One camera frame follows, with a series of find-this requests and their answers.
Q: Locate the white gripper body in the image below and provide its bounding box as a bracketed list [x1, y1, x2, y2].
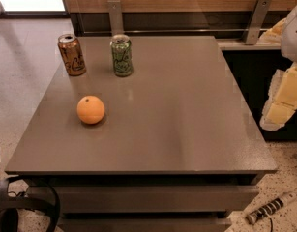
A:
[281, 5, 297, 62]

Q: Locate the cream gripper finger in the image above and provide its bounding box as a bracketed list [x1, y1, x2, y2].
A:
[260, 62, 297, 131]
[258, 19, 285, 44]

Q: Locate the green soda can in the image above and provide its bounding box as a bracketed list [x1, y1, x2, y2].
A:
[110, 34, 134, 77]

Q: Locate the orange-brown soda can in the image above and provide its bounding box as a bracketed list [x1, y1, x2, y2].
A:
[58, 34, 86, 76]

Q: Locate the grey table with drawers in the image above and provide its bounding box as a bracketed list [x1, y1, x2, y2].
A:
[6, 37, 277, 232]

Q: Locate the white power strip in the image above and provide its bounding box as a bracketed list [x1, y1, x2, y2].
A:
[246, 192, 297, 225]

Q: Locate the orange fruit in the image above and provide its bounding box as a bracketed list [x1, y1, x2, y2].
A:
[76, 96, 105, 125]

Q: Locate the black chair base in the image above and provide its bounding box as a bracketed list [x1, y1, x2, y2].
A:
[0, 176, 60, 232]

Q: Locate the left metal wall bracket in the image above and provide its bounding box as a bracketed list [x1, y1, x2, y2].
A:
[107, 0, 124, 35]

